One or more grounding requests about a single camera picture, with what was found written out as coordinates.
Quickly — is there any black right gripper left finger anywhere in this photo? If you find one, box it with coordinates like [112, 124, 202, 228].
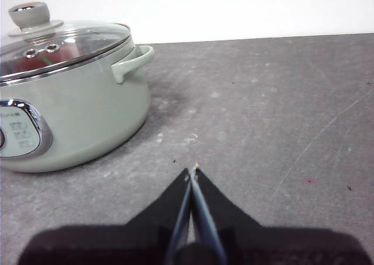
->
[17, 167, 192, 265]

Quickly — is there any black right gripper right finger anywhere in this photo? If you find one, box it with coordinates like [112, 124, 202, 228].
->
[191, 167, 372, 265]

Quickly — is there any glass lid with green knob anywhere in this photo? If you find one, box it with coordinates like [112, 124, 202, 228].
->
[0, 2, 132, 86]

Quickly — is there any sage green electric cooking pot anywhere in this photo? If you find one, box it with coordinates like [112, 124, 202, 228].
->
[0, 44, 155, 173]

